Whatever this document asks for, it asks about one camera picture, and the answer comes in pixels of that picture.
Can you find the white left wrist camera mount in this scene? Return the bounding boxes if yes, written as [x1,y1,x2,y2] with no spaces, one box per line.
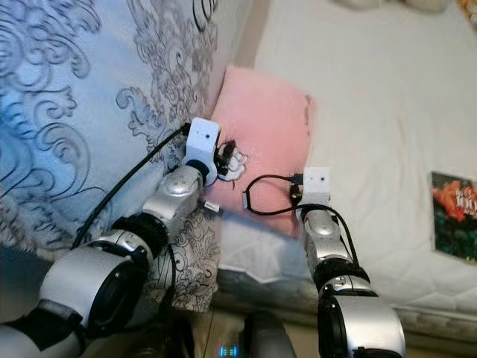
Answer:
[183,117,222,183]

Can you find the white quilted mattress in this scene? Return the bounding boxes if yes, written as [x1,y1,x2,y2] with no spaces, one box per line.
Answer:
[216,0,477,348]

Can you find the grey robot leg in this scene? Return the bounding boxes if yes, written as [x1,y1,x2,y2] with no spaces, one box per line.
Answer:
[240,310,297,358]

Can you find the pink pillow with white print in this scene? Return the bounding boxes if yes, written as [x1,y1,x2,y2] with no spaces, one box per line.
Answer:
[205,66,315,236]

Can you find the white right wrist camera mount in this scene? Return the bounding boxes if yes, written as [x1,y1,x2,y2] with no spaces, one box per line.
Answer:
[300,167,332,210]

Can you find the dark paperback book red cover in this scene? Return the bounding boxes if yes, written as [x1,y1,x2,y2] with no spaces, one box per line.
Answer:
[430,172,477,263]

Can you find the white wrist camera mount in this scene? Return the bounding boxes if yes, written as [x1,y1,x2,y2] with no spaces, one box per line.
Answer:
[300,167,332,210]
[183,117,222,183]

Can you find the orange cartoon print blanket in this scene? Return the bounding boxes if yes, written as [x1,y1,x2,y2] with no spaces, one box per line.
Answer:
[458,0,477,31]

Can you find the blue-grey swirl pattern duvet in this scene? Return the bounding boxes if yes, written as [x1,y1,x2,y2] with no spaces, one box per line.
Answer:
[0,0,250,314]

